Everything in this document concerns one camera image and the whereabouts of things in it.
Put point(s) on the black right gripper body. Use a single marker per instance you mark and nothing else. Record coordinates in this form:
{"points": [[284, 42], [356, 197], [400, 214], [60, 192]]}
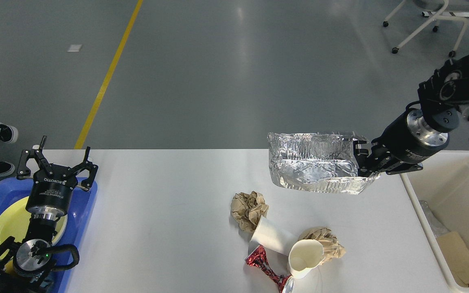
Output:
{"points": [[414, 136]]}

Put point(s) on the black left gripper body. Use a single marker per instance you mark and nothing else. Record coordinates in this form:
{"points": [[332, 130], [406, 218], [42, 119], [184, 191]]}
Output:
{"points": [[51, 195]]}

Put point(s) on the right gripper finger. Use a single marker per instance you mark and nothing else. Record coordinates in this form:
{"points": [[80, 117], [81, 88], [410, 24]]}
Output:
{"points": [[370, 157], [394, 168]]}

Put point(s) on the yellow plastic plate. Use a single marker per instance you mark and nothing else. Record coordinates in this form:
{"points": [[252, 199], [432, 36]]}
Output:
{"points": [[10, 221]]}

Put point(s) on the brown paper bag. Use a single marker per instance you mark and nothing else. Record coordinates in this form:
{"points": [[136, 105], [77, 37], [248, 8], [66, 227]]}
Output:
{"points": [[456, 254]]}

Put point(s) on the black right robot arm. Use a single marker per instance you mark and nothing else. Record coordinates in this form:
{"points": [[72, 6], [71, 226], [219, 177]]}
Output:
{"points": [[446, 90]]}

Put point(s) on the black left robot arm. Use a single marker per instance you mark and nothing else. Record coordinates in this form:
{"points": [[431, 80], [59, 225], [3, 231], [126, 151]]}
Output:
{"points": [[33, 160]]}

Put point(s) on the white plate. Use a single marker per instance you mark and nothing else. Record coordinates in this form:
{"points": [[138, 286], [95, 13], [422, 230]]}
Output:
{"points": [[61, 225]]}

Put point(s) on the black white sneaker far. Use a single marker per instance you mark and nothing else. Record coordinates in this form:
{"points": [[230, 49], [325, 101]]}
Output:
{"points": [[8, 133]]}

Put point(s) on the beige plastic bin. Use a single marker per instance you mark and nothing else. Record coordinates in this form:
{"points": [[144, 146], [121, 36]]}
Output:
{"points": [[443, 184]]}

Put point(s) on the crushed white paper cup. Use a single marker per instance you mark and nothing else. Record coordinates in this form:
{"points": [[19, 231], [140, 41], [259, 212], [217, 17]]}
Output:
{"points": [[304, 256]]}

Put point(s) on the white paper cup lying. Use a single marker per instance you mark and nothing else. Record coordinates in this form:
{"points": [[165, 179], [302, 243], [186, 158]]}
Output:
{"points": [[271, 236]]}

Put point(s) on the crumpled brown paper ball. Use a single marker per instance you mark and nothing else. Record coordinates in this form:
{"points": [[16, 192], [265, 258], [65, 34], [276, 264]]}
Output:
{"points": [[247, 209]]}

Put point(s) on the red foil wrapper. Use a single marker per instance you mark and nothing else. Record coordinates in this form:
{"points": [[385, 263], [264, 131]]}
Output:
{"points": [[258, 258]]}

